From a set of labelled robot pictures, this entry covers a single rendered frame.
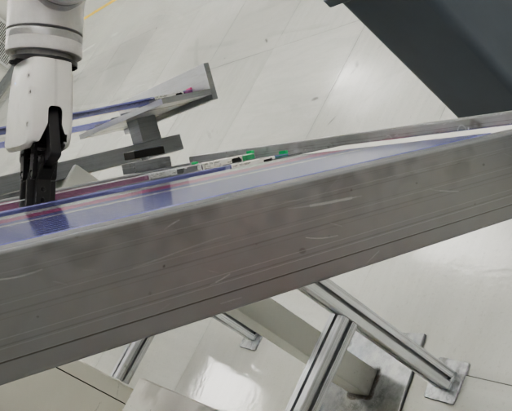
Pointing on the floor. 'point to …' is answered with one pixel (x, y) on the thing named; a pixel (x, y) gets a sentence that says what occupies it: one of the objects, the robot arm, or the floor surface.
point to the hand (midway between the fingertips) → (37, 197)
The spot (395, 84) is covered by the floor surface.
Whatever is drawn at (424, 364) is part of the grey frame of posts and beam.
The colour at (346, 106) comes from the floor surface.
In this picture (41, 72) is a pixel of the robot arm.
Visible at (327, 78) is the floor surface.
